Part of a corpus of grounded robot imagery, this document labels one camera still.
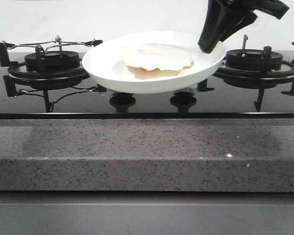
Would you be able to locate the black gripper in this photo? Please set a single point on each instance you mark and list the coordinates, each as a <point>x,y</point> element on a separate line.
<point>221,21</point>

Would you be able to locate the fried egg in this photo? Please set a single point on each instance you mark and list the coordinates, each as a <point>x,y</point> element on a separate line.
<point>156,56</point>

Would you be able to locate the white round plate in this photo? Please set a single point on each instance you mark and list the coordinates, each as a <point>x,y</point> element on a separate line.
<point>106,66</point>

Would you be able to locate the right black gas burner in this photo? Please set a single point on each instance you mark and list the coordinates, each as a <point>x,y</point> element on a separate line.
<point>252,60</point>

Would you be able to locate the black gas burner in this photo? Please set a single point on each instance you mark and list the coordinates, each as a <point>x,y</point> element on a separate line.
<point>252,60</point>
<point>53,61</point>

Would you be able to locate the right black pan support grate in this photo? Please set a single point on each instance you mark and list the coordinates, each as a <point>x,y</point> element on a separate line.
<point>239,91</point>

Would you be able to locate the black pan support grate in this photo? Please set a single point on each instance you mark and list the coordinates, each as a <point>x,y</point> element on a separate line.
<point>239,91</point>
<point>43,80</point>

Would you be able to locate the silver right stove knob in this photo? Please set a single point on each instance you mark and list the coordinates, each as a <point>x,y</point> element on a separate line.
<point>188,90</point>

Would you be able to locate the silver stove knob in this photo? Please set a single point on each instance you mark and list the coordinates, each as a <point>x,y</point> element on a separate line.
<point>188,90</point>
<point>116,93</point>

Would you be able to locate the silver left stove knob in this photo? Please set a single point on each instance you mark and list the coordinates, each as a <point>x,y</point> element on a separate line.
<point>116,93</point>

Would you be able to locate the left black gas burner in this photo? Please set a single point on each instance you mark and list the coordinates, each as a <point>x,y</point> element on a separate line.
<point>53,61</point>

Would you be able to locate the left black pan support grate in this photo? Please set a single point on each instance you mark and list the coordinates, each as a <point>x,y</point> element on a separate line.
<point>43,80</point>

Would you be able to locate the black glass cooktop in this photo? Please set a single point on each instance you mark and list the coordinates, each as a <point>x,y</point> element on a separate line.
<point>85,101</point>

